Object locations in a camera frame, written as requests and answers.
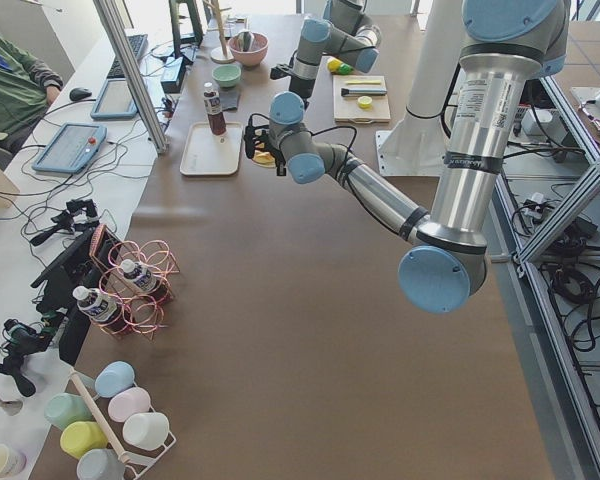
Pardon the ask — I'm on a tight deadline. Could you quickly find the braided glazed donut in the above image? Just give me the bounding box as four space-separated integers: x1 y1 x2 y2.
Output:
253 143 275 168

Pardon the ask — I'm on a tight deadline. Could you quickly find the copper wire bottle rack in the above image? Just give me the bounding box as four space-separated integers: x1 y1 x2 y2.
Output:
89 225 180 340

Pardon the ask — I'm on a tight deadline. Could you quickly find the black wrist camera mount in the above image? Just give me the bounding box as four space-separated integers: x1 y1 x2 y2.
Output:
243 113 270 160

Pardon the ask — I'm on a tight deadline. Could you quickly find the aluminium frame post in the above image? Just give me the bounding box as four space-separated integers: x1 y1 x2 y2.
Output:
93 0 168 155

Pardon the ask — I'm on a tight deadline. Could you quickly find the pink bowl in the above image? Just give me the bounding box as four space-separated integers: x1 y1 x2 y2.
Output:
228 29 269 67

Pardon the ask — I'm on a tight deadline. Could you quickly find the green lime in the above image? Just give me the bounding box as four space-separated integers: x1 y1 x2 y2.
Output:
338 64 353 75

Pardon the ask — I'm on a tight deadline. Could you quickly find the blue teach pendant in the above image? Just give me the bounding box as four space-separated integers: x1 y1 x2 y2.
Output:
32 123 108 174
90 78 138 120

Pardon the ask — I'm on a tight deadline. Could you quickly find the half lemon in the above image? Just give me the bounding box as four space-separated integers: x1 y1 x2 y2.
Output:
357 96 373 109

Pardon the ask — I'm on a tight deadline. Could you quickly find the grey folded cloth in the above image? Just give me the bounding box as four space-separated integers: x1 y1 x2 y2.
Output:
218 87 241 111

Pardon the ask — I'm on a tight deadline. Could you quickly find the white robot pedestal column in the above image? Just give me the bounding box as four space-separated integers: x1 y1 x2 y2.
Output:
377 1 465 177

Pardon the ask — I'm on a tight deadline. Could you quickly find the white cup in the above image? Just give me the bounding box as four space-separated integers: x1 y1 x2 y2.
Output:
122 412 170 451

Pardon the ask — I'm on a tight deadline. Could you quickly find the bottle in rack upper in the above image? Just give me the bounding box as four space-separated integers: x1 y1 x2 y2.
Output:
120 259 158 294

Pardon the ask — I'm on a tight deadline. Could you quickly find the blue cup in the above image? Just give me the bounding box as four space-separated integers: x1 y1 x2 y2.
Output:
95 361 135 398

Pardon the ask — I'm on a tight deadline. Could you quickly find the pink cup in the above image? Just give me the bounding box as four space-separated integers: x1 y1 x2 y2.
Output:
108 387 151 423

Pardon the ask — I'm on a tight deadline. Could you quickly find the white cup rack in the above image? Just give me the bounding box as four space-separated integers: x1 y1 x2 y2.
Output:
68 367 177 479

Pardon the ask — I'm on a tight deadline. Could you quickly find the green cup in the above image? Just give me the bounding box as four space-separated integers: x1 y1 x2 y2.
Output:
44 392 92 430

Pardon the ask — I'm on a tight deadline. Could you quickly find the white round plate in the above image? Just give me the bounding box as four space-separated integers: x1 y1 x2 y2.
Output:
252 149 276 168

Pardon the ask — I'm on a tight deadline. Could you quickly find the bottle in rack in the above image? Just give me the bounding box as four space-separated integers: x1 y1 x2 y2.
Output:
120 259 158 294
72 286 120 325

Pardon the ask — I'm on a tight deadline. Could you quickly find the person in green jacket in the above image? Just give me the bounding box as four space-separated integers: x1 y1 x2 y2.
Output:
0 37 64 154

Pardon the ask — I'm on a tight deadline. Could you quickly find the cream rabbit tray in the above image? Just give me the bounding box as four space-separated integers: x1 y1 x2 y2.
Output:
179 122 243 176

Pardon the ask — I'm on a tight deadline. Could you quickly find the blue teach pendant near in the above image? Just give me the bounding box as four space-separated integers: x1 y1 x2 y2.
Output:
32 123 108 174

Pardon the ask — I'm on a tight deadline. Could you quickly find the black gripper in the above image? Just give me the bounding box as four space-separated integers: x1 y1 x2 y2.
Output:
273 149 286 176

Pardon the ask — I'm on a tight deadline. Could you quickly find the yellow plastic knife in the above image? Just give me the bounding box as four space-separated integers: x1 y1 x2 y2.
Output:
344 78 382 85

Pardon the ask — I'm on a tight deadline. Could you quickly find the blue teach pendant far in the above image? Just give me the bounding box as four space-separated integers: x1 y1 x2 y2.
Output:
90 78 138 120

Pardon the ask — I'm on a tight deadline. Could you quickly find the yellow cup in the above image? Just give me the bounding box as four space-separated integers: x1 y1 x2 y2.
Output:
60 421 108 459

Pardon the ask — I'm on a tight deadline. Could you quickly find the wooden cutting board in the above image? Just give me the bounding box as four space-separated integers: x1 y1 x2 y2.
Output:
333 75 391 123

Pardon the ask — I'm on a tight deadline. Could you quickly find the wooden mug tree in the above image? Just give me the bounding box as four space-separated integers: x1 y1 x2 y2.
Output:
202 0 235 65

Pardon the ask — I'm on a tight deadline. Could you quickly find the black computer mouse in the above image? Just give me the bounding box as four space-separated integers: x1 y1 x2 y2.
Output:
69 87 92 102

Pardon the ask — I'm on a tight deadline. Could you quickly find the bottle in rack lower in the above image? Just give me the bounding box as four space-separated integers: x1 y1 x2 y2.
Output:
72 286 120 325

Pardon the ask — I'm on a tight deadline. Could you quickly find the dark drink bottle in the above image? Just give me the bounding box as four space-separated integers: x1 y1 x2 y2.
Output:
203 82 227 136

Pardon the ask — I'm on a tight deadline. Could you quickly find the grey cup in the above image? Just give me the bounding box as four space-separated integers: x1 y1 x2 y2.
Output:
76 449 125 480

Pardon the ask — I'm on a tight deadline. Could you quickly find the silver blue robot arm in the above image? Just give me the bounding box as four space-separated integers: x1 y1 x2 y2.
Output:
289 0 382 105
268 1 570 313

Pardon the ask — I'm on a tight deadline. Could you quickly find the black keyboard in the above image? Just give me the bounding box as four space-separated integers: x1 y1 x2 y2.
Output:
106 33 150 80

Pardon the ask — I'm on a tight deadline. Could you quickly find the mint green bowl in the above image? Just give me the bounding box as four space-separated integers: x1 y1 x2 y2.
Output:
212 64 242 89

